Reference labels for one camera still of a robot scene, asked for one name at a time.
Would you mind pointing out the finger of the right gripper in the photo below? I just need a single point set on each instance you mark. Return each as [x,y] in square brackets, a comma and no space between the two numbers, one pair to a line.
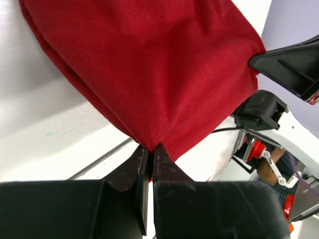
[294,67]

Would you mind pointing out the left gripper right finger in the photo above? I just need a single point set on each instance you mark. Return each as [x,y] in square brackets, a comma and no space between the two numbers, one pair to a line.
[186,209]

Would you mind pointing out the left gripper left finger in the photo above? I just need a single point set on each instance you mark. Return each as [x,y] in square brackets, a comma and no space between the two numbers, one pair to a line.
[114,207]

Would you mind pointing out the red t shirt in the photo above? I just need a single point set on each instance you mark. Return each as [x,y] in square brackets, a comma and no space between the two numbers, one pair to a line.
[160,71]

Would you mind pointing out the operator forearm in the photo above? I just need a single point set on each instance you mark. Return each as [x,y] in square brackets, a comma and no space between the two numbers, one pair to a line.
[276,170]

